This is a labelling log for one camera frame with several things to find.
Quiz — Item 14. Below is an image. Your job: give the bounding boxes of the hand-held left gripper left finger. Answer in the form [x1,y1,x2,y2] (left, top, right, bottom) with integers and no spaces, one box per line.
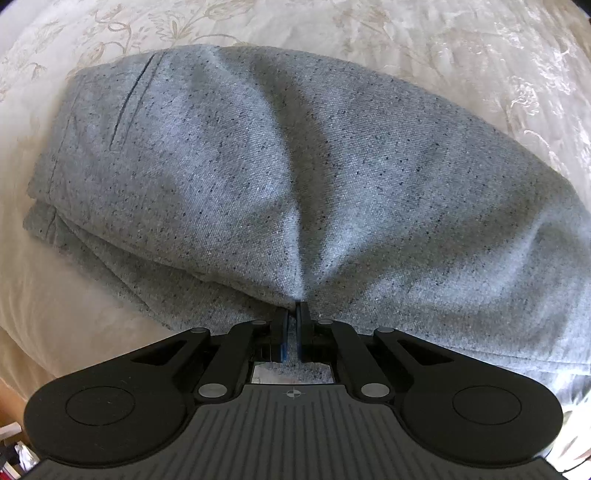
[122,307,293,402]

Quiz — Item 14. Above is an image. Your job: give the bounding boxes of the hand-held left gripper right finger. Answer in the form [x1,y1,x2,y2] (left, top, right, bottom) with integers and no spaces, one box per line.
[295,302,455,402]

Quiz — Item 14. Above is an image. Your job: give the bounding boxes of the grey speckled pants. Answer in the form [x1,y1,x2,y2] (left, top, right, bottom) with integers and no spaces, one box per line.
[23,46,591,385]

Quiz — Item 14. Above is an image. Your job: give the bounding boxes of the cream floral bedspread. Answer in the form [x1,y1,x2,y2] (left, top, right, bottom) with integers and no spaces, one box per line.
[0,0,591,476]

